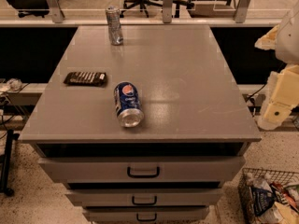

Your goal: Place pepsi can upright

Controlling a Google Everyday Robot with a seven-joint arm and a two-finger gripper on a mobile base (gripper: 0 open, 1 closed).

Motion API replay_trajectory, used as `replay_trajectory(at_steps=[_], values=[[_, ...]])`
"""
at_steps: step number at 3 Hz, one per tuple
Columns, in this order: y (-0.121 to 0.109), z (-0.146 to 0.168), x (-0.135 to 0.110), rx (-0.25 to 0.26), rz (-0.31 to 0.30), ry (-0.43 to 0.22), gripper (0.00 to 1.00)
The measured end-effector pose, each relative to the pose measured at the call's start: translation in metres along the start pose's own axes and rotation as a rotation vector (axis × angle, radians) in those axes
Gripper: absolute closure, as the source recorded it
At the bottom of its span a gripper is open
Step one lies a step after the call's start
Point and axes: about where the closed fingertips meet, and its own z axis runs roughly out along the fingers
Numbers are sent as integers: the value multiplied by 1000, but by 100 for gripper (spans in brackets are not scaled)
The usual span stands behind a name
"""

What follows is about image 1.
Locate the black cable right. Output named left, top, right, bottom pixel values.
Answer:
left=244, top=83, right=267, bottom=117

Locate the blue chip bag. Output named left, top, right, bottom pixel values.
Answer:
left=251, top=187, right=276, bottom=217

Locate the middle drawer with black handle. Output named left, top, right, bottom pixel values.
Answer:
left=65, top=189, right=222, bottom=207

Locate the red snack bag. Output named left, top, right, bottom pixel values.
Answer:
left=270, top=182, right=299, bottom=211

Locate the black stand left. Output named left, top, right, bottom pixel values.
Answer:
left=0, top=130, right=20, bottom=197

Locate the crumpled plastic wrap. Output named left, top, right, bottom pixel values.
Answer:
left=7, top=78, right=22, bottom=91

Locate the wire basket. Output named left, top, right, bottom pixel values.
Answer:
left=237, top=168, right=299, bottom=224

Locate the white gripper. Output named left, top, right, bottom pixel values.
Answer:
left=254, top=24, right=299, bottom=131

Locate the dark snack bar packet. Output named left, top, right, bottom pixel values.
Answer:
left=64, top=72, right=107, bottom=87

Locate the grey drawer cabinet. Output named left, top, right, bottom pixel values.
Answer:
left=18, top=24, right=263, bottom=224

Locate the drawer with black handle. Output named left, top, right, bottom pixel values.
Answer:
left=82, top=206, right=209, bottom=222
left=65, top=189, right=222, bottom=207
left=38, top=156, right=245, bottom=183

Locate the black office chair centre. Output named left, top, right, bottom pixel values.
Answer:
left=120, top=0, right=194, bottom=23

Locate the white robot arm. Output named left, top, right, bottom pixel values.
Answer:
left=255, top=2, right=299, bottom=130

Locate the silver slim can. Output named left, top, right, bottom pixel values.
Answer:
left=106, top=6, right=123, bottom=46

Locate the blue pepsi can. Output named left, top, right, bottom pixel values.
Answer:
left=114, top=81, right=144, bottom=128

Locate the top drawer with black handle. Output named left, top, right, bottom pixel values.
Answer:
left=38, top=156, right=245, bottom=183

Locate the yellow snack bag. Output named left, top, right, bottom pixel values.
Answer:
left=275, top=203, right=299, bottom=224

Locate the bottom drawer with black handle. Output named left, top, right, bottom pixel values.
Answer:
left=82, top=206, right=209, bottom=222

